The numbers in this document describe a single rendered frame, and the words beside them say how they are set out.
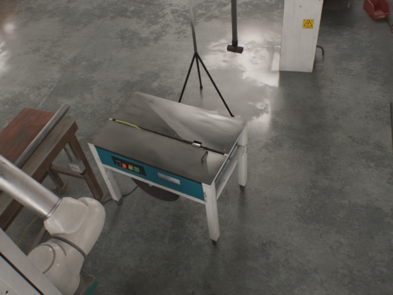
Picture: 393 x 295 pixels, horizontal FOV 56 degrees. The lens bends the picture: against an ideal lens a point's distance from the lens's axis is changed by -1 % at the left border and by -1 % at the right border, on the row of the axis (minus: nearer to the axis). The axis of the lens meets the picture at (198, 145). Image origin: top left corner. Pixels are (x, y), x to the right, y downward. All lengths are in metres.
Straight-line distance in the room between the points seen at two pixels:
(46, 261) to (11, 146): 1.35
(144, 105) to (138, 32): 2.47
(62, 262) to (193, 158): 1.10
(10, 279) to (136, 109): 1.77
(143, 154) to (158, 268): 0.84
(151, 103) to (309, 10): 1.82
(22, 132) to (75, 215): 1.31
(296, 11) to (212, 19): 1.60
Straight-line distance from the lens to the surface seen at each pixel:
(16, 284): 1.14
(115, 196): 2.95
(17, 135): 2.72
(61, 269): 1.46
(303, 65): 4.09
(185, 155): 2.28
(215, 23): 5.01
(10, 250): 1.06
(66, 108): 2.75
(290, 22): 3.83
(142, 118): 2.58
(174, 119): 2.52
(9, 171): 1.53
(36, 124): 2.74
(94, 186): 3.02
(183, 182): 2.24
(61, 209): 1.52
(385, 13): 5.31
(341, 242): 2.85
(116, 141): 2.47
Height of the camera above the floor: 2.43
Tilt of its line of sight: 47 degrees down
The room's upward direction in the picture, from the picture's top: 8 degrees counter-clockwise
